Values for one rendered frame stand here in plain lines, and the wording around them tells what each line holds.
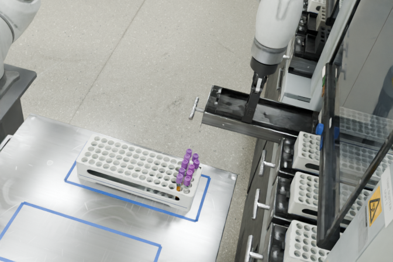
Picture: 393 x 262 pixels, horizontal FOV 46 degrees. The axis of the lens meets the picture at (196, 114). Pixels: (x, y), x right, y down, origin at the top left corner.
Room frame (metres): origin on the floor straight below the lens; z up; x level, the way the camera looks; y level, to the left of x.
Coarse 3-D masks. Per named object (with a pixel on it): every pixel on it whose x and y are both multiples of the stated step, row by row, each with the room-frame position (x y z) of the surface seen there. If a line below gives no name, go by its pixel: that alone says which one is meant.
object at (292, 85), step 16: (352, 0) 1.26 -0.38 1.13; (336, 32) 1.26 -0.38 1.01; (288, 48) 1.59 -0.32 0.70; (320, 64) 1.29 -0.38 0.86; (272, 80) 1.81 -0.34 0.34; (288, 80) 1.33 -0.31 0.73; (304, 80) 1.35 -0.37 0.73; (272, 96) 1.57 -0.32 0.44; (288, 96) 1.26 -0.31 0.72; (304, 96) 1.26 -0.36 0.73; (256, 144) 1.54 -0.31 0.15; (256, 160) 1.34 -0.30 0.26
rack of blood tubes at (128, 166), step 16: (96, 144) 0.74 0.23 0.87; (112, 144) 0.76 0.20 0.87; (128, 144) 0.76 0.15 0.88; (80, 160) 0.68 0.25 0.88; (96, 160) 0.69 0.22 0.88; (112, 160) 0.70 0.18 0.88; (128, 160) 0.72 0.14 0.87; (144, 160) 0.73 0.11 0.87; (160, 160) 0.73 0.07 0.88; (176, 160) 0.74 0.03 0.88; (80, 176) 0.67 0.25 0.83; (96, 176) 0.68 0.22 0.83; (112, 176) 0.66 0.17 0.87; (128, 176) 0.66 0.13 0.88; (144, 176) 0.67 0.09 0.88; (160, 176) 0.69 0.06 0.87; (176, 176) 0.72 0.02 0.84; (144, 192) 0.65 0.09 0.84; (160, 192) 0.67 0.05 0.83; (176, 192) 0.64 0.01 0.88; (192, 192) 0.65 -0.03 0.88
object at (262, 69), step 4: (252, 56) 1.01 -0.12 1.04; (252, 60) 1.00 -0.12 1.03; (256, 60) 0.99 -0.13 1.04; (252, 64) 1.00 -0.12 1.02; (256, 64) 0.99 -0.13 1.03; (260, 64) 0.98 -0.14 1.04; (264, 64) 0.98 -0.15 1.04; (268, 64) 0.98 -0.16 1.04; (276, 64) 0.99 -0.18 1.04; (252, 68) 0.99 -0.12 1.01; (256, 68) 0.98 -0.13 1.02; (260, 68) 0.98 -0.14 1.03; (264, 68) 0.98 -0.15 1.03; (268, 68) 0.98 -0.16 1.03; (272, 68) 0.98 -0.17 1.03; (276, 68) 1.00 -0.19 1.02; (256, 72) 0.98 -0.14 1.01; (260, 72) 0.98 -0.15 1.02; (264, 72) 0.98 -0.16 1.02; (268, 72) 0.98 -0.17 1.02; (272, 72) 0.99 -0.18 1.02; (256, 76) 1.00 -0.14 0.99; (260, 76) 0.98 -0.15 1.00; (264, 76) 0.98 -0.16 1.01; (256, 80) 0.98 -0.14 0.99; (256, 84) 0.99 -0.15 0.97
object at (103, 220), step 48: (0, 144) 0.75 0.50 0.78; (48, 144) 0.76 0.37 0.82; (0, 192) 0.59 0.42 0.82; (48, 192) 0.61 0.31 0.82; (96, 192) 0.64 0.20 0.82; (0, 240) 0.47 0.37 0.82; (48, 240) 0.49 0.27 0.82; (96, 240) 0.51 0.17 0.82; (144, 240) 0.54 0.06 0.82; (192, 240) 0.56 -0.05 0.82
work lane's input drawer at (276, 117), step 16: (208, 96) 1.08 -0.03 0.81; (224, 96) 1.10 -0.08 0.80; (240, 96) 1.11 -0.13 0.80; (192, 112) 1.05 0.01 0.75; (208, 112) 1.01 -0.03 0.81; (224, 112) 1.01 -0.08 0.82; (240, 112) 1.04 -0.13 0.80; (256, 112) 1.05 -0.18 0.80; (272, 112) 1.07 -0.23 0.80; (288, 112) 1.08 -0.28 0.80; (304, 112) 1.10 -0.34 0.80; (224, 128) 1.00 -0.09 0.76; (240, 128) 0.99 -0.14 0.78; (256, 128) 0.99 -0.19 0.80; (272, 128) 1.00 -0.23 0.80; (288, 128) 1.00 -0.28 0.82; (304, 128) 1.02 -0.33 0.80
